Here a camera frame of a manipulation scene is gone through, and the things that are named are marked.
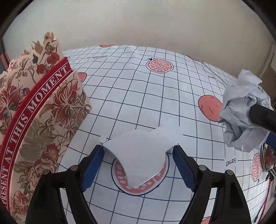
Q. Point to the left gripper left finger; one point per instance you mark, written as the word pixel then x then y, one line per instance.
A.
pixel 46 204

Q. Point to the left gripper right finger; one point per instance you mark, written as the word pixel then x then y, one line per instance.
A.
pixel 230 205

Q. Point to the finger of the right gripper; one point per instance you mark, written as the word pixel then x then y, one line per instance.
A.
pixel 263 117
pixel 271 140

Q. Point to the white paper ball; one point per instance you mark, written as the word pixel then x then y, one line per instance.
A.
pixel 240 132

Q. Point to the round metal lid jar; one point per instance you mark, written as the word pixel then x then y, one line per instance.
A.
pixel 267 157

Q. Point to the floral paper gift box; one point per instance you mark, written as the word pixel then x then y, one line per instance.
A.
pixel 43 103

